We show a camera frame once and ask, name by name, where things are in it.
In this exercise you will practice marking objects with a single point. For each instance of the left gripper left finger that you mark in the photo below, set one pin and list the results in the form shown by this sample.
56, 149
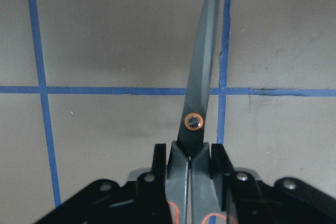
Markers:
141, 200

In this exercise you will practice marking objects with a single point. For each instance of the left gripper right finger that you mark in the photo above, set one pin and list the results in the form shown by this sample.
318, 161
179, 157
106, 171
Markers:
247, 199

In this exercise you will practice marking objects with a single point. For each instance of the black orange handled scissors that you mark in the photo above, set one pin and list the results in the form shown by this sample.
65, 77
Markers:
198, 173

